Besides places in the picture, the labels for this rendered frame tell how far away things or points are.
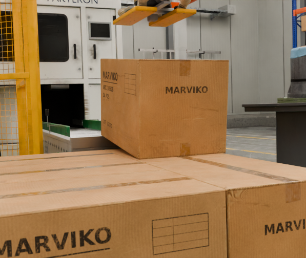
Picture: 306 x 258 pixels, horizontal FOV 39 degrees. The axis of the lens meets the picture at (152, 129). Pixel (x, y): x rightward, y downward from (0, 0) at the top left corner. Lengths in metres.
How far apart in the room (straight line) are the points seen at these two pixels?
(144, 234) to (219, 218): 0.20
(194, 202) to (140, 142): 0.71
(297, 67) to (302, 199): 1.28
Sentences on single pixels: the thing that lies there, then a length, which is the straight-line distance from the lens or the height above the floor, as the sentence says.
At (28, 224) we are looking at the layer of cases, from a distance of 0.96.
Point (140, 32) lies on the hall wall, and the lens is 12.27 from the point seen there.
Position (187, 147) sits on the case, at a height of 0.58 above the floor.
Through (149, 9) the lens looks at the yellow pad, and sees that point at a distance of 1.91.
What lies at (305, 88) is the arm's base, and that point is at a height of 0.82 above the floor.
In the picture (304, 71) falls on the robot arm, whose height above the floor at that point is 0.91.
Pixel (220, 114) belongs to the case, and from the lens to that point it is 1.86.
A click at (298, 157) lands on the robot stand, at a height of 0.46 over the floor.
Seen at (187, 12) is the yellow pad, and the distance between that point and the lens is 1.98.
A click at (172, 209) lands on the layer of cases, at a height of 0.51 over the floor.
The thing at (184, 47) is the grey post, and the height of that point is 1.49.
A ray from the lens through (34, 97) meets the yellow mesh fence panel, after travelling 2.98.
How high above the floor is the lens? 0.76
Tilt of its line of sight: 3 degrees down
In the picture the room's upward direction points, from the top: 2 degrees counter-clockwise
